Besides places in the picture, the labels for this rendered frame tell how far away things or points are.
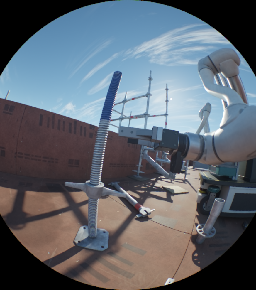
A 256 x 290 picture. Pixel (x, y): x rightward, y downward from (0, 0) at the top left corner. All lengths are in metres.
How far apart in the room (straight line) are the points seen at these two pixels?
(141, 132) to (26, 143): 1.07
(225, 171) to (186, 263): 0.63
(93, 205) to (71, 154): 0.86
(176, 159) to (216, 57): 0.62
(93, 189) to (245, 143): 0.41
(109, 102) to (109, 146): 1.09
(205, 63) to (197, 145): 0.54
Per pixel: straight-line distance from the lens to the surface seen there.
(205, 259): 0.61
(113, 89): 0.39
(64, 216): 0.66
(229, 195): 0.87
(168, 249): 0.58
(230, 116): 0.27
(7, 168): 1.26
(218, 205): 0.54
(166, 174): 1.59
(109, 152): 1.42
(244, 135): 0.23
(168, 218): 0.80
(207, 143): 0.32
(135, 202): 0.82
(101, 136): 0.32
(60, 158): 1.15
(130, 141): 0.37
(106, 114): 0.34
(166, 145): 0.25
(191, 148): 0.30
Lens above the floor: 0.43
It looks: 5 degrees up
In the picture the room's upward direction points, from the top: 9 degrees clockwise
